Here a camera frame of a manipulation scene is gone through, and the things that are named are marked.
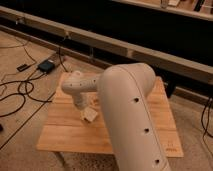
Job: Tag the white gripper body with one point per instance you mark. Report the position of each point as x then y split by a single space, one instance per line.
80 101

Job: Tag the white sponge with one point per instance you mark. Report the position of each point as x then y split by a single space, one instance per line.
89 114

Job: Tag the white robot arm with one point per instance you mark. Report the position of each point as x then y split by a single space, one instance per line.
122 92

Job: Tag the wooden table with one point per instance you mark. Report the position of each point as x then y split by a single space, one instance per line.
64 131

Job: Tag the black power adapter box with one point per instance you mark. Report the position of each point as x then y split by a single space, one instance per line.
46 66

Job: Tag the small black device on floor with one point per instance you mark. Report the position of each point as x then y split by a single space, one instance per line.
23 67

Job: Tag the long wooden shelf rail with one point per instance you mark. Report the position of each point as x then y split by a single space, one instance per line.
172 63

